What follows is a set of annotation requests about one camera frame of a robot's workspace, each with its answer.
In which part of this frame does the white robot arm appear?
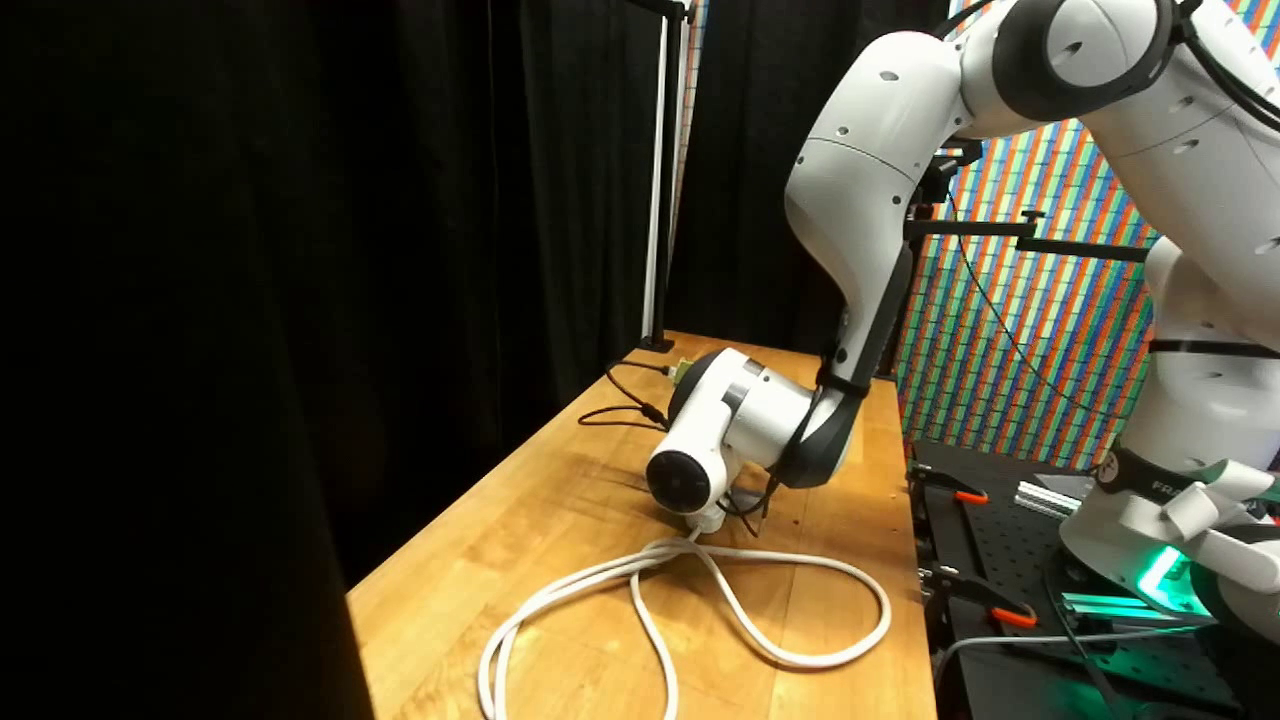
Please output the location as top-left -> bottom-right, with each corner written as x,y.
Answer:
649,0 -> 1280,641

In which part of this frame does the silver vertical pole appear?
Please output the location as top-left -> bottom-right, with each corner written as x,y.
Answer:
635,0 -> 689,349

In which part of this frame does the colourful striped board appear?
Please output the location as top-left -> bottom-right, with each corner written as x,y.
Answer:
906,0 -> 1280,473

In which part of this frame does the black curtain backdrop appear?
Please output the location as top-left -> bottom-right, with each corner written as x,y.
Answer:
0,0 -> 950,720

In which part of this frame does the black optical breadboard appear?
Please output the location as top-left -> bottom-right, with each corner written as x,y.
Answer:
906,442 -> 1280,720

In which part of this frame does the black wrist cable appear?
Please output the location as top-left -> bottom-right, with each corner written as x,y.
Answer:
570,349 -> 683,433

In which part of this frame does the white power cord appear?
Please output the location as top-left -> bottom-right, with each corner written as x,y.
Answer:
473,520 -> 896,720

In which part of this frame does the orange handled clamp upper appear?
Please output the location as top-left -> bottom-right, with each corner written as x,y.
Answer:
906,463 -> 993,506

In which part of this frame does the orange handled clamp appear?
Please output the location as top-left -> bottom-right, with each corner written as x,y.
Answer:
918,563 -> 1039,631
906,463 -> 993,506

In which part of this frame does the orange handled clamp lower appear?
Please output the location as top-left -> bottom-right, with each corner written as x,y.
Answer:
918,563 -> 1039,631

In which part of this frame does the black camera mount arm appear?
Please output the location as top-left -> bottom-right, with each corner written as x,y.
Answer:
904,138 -> 1148,265

